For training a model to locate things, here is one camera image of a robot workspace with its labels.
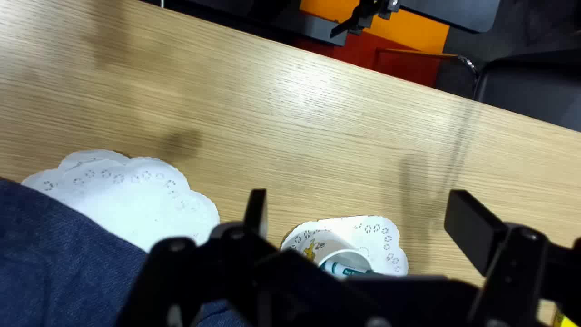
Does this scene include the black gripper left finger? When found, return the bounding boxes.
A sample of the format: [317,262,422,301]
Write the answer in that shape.
[208,188,286,270]

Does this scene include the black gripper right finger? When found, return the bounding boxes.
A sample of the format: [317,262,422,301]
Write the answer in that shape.
[442,190,581,301]

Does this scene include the teal and white marker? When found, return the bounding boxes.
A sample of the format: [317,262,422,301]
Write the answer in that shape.
[324,259,377,282]

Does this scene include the white printed mug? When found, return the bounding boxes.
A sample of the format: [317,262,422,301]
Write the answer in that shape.
[304,233,375,282]

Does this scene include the white paper doily under mug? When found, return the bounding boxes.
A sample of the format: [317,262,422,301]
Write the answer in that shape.
[279,215,409,279]

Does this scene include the white cloth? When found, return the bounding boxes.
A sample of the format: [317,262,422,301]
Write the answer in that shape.
[21,150,221,255]

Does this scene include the black office chair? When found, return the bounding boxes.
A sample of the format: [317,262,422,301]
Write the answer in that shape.
[433,0,581,134]

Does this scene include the dark blue denim cloth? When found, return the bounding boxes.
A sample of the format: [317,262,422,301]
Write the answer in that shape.
[0,177,250,327]

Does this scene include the orange handled black clamp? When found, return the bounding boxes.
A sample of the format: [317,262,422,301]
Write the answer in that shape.
[328,0,402,41]

